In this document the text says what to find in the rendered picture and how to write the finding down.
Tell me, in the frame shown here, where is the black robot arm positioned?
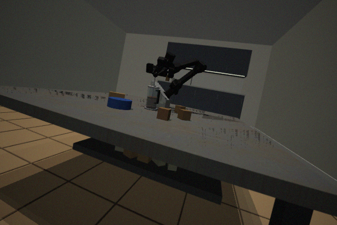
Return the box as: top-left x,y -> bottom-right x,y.
156,52 -> 207,98

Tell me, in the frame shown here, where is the blue short cylinder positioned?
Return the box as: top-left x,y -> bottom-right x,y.
107,97 -> 132,110

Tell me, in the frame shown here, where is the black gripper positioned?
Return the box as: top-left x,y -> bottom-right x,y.
146,63 -> 175,78

